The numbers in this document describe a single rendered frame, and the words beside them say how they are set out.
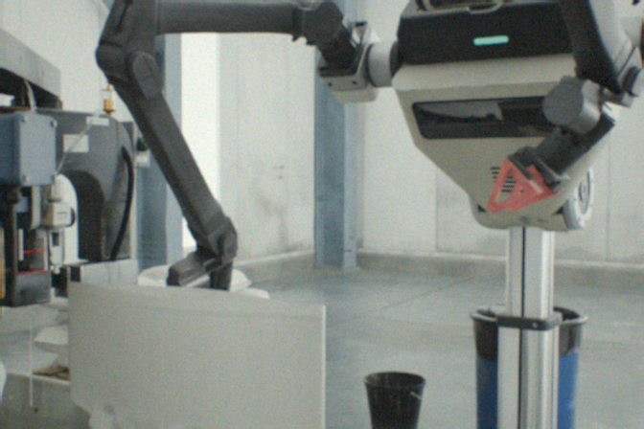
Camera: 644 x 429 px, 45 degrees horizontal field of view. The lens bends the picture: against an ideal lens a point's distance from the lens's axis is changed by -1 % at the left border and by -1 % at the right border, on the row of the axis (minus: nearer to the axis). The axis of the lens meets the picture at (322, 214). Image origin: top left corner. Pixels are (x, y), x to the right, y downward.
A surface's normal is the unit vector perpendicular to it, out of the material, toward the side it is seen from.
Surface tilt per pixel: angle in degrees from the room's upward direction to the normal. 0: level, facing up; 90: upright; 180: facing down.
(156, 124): 108
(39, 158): 90
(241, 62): 90
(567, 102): 79
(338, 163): 90
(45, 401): 90
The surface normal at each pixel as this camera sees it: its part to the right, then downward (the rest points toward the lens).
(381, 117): -0.50, 0.04
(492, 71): -0.35, -0.74
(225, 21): 0.70, 0.36
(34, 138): 1.00, 0.00
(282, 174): 0.87, 0.03
